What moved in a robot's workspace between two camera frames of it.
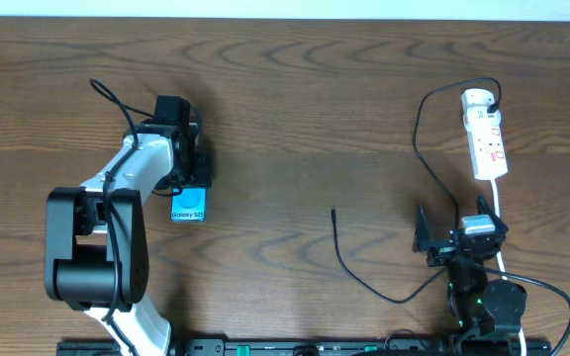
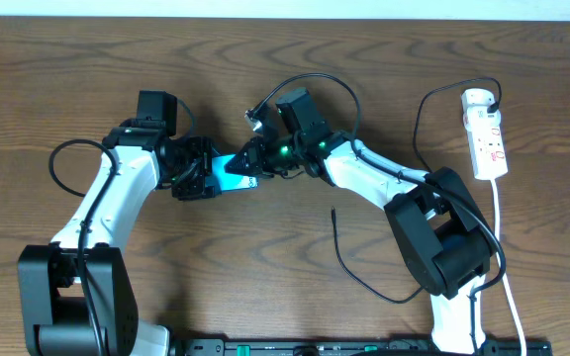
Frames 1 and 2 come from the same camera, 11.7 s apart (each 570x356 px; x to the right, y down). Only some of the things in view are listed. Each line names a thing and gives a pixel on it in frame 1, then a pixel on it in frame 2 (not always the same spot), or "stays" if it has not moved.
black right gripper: x=423 y=242 -> x=253 y=152
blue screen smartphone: x=189 y=206 -> x=219 y=180
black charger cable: x=494 y=109 stays
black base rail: x=491 y=346 stays
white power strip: x=484 y=133 stays
